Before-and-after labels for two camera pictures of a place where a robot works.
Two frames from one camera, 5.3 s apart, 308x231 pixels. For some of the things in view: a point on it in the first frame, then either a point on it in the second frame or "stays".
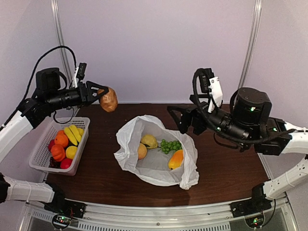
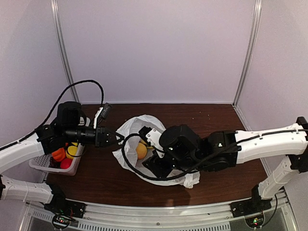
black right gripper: x=187 y=112 to x=155 y=167
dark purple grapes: x=54 y=164 stays
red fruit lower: x=66 y=163 stays
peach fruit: x=142 y=151 stays
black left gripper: x=85 y=92 to x=101 y=135
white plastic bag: x=154 y=169 stays
